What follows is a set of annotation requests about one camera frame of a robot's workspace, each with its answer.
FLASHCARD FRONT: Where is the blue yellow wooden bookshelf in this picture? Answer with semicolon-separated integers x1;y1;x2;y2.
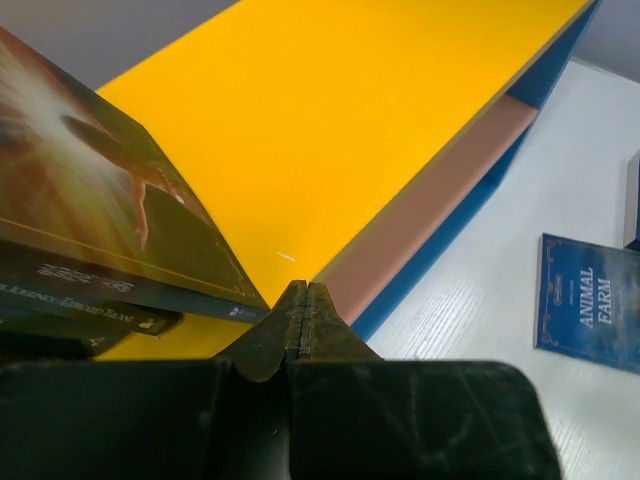
92;0;604;361

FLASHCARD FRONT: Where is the red white cover book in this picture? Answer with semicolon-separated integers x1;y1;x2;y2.
1;283;183;337

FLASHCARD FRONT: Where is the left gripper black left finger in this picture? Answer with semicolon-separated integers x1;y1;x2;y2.
1;281;306;479

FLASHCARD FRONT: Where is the Three Days to See book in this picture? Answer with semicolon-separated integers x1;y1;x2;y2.
1;31;268;323

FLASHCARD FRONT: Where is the Animal Farm book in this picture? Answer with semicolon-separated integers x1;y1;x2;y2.
533;233;639;374

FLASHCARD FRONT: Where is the Jane Eyre book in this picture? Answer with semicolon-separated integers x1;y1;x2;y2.
623;152;640;251

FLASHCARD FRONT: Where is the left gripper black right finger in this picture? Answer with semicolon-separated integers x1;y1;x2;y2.
287;283;562;479

